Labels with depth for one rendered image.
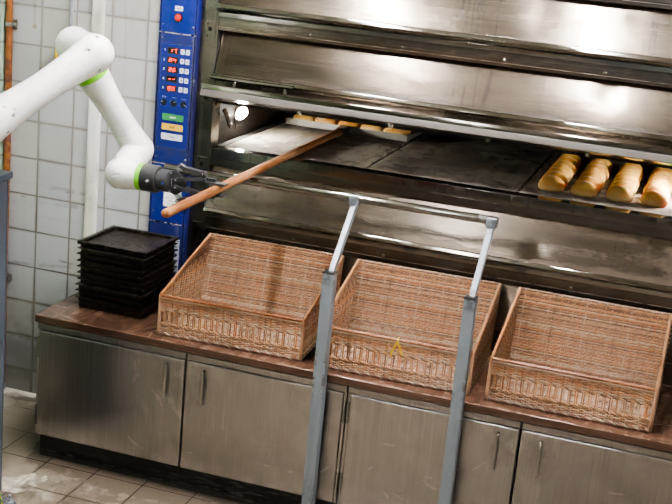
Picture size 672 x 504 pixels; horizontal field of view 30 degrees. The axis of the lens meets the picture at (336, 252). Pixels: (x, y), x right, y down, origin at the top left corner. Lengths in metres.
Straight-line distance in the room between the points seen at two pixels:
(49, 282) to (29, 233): 0.22
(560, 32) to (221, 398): 1.74
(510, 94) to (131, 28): 1.49
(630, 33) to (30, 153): 2.41
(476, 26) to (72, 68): 1.43
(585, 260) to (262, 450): 1.34
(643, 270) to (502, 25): 0.99
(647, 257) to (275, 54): 1.55
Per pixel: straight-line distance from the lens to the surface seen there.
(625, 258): 4.56
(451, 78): 4.56
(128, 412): 4.68
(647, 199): 4.68
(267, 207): 4.82
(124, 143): 4.31
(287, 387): 4.39
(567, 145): 4.36
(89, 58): 3.99
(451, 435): 4.21
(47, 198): 5.25
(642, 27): 4.45
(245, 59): 4.78
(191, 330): 4.52
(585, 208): 4.54
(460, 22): 4.52
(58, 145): 5.18
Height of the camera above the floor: 2.14
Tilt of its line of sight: 16 degrees down
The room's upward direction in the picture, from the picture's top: 5 degrees clockwise
